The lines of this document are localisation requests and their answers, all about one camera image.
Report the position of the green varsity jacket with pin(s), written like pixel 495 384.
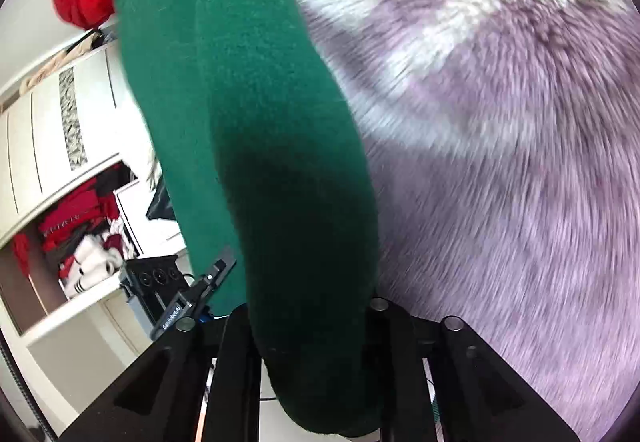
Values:
pixel 275 171

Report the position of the white wardrobe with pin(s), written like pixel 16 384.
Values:
pixel 40 146

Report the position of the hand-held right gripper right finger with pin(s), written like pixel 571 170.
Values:
pixel 405 362

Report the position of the black leather garment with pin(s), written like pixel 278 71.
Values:
pixel 160 204

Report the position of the floral plush blanket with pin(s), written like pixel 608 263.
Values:
pixel 500 171

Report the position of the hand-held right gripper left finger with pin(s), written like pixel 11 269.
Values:
pixel 235 372

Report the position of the pile of folded clothes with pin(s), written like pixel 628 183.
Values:
pixel 70 222

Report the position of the white fluffy garment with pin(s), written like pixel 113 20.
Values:
pixel 92 267

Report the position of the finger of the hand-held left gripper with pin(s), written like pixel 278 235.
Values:
pixel 217 274

